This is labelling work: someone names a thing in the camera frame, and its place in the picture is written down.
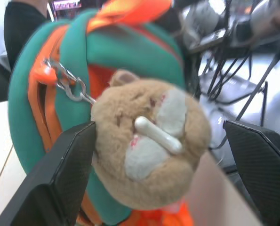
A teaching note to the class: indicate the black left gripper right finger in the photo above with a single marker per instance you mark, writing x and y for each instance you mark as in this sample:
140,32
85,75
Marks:
264,164

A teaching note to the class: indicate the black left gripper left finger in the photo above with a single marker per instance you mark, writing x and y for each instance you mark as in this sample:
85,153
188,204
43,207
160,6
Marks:
57,179

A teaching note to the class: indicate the orange and teal backpack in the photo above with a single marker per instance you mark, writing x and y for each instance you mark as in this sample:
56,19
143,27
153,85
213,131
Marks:
102,54

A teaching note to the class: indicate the grey equipment with black parts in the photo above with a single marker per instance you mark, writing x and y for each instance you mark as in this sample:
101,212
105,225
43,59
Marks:
215,26

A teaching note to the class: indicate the person in black clothing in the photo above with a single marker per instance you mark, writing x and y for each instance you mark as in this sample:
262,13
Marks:
19,30

